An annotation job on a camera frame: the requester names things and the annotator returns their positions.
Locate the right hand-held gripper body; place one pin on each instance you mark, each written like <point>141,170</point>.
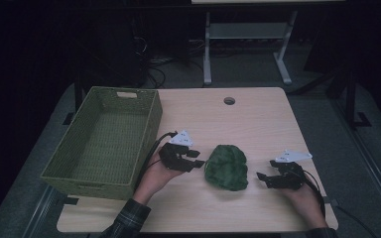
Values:
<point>291,178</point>

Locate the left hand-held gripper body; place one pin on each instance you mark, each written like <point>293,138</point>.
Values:
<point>173,158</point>

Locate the green fleece garment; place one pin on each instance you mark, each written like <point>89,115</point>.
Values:
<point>226,168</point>

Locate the green woven basket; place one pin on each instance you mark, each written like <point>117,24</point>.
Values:
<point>105,145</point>

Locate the person's left hand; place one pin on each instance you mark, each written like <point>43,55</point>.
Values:
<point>153,183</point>

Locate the person's right hand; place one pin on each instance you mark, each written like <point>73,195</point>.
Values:
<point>309,208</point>

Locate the black table edge clip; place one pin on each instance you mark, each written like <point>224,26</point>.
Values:
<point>70,200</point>
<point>331,201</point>

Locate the dark round table grommet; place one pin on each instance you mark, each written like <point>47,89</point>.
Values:
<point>229,101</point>

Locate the black metal stand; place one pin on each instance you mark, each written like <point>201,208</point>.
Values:
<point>350,99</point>

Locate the grey metal stand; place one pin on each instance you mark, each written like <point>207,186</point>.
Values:
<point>248,30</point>

